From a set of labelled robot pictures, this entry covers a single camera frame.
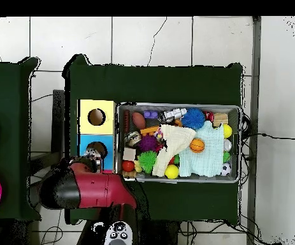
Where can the cream muslin cloth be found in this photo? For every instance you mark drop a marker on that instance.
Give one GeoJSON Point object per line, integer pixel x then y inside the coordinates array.
{"type": "Point", "coordinates": [172, 143]}

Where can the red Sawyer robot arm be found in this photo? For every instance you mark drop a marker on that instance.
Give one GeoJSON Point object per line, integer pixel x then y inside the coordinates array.
{"type": "Point", "coordinates": [96, 188]}

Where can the wooden box with three holes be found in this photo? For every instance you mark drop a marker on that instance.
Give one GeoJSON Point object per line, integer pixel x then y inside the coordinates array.
{"type": "Point", "coordinates": [86, 122]}

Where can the silver mesh bin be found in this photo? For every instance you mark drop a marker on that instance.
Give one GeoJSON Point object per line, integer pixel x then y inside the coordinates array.
{"type": "Point", "coordinates": [235, 114]}

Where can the purple spiky ball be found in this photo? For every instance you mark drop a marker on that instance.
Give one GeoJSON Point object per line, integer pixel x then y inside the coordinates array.
{"type": "Point", "coordinates": [148, 143]}

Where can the crushed drink can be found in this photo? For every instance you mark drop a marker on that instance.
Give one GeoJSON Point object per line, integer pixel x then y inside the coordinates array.
{"type": "Point", "coordinates": [132, 139]}

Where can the brown toy football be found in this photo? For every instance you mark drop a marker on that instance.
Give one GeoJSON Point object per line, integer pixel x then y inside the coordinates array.
{"type": "Point", "coordinates": [138, 120]}

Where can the plain wooden cube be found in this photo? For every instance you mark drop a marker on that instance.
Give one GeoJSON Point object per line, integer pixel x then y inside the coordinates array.
{"type": "Point", "coordinates": [129, 154]}

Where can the silver toy robot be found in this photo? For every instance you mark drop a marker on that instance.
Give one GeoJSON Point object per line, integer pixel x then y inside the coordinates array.
{"type": "Point", "coordinates": [174, 114]}

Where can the orange toy basketball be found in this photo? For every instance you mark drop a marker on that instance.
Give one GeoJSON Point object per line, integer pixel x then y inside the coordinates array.
{"type": "Point", "coordinates": [197, 145]}

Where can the dark green table cloth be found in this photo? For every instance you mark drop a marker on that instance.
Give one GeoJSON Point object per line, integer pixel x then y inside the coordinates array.
{"type": "Point", "coordinates": [162, 84]}
{"type": "Point", "coordinates": [9, 102]}

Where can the light blue muslin cloth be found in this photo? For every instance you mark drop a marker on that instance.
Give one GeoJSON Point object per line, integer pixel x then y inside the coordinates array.
{"type": "Point", "coordinates": [208, 160]}

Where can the grey metal post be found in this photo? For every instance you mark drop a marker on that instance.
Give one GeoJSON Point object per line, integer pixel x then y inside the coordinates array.
{"type": "Point", "coordinates": [254, 178]}

